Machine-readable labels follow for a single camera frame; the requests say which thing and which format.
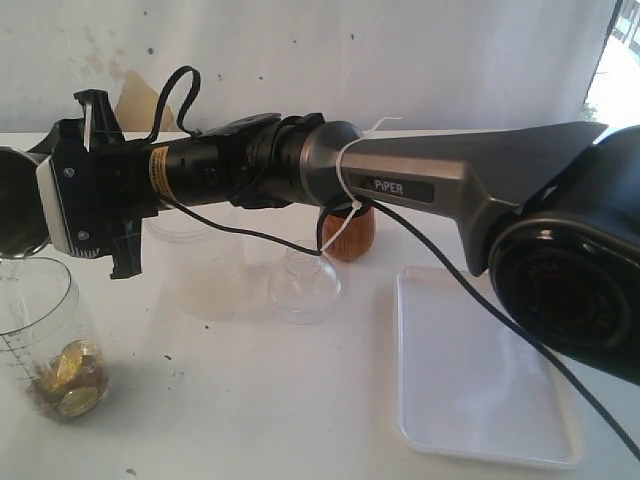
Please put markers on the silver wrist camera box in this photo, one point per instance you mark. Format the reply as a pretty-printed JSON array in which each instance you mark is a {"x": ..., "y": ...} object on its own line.
[{"x": 65, "y": 183}]

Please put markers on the clear plastic shaker cup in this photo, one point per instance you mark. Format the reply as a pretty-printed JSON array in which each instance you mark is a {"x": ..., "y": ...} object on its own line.
[{"x": 42, "y": 311}]

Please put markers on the clear dome strainer lid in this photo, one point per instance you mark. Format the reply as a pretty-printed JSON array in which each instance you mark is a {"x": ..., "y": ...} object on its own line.
[{"x": 304, "y": 289}]

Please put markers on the stainless steel cup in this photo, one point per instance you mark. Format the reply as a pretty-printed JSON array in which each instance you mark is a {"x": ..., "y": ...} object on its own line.
[{"x": 23, "y": 227}]

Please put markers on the clear plastic container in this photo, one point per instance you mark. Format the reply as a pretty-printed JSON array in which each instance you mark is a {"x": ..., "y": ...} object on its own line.
[{"x": 205, "y": 268}]

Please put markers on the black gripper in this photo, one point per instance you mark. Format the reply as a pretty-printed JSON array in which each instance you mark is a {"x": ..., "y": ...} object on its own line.
[{"x": 121, "y": 182}]

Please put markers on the brown wooden cup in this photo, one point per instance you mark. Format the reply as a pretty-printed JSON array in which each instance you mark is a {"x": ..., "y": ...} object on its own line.
[{"x": 355, "y": 240}]

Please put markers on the white backdrop sheet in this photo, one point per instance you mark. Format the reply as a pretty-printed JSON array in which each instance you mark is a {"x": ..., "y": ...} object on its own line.
[{"x": 423, "y": 64}]

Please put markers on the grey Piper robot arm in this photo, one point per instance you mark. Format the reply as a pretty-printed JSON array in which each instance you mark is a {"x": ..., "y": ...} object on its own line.
[{"x": 550, "y": 213}]

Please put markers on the white rectangular tray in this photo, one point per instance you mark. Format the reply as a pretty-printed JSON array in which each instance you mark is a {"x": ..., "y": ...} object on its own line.
[{"x": 470, "y": 388}]

